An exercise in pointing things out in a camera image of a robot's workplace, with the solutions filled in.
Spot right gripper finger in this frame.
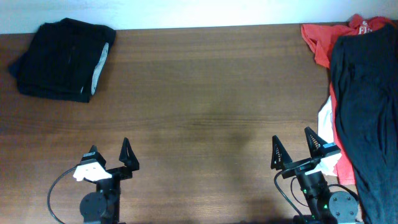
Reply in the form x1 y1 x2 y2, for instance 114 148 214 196
271 135 292 170
304 126 327 157

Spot dark green shorts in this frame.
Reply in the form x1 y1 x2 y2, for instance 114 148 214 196
16 18 116 103

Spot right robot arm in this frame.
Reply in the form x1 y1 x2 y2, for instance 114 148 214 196
271 127 359 224

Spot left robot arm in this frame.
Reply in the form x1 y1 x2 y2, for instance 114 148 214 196
73 138 139 224

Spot white garment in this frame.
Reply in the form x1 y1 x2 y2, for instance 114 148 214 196
317 95 338 177

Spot black garment on right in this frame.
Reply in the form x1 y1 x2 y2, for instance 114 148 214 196
330 24 397 223

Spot red t-shirt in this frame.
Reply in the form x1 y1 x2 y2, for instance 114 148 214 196
301 14 397 185

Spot folded navy blue garment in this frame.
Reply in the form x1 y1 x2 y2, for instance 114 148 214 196
7 54 25 78

